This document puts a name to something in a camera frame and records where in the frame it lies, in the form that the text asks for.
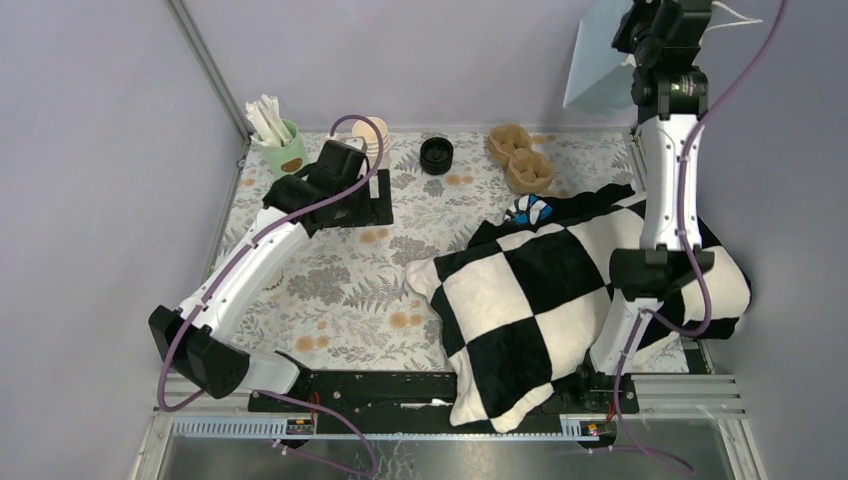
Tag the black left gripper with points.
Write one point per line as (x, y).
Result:
(373, 211)

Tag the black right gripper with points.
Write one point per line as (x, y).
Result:
(637, 7)

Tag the single white paper cup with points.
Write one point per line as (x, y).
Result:
(276, 286)

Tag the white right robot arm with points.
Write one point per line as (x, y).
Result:
(671, 95)

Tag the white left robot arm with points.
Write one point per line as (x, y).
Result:
(196, 339)

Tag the light blue paper bag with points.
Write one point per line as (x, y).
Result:
(600, 77)

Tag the stack of paper cups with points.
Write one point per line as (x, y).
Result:
(375, 133)

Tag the green cup with straws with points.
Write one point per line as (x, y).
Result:
(278, 141)

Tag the blue white patterned object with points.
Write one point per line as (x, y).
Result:
(527, 210)

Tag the stack of cardboard cup carriers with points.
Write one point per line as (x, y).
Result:
(527, 170)

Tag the black white checkered pillow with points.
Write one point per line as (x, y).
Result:
(521, 305)

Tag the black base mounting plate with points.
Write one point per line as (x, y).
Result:
(419, 403)

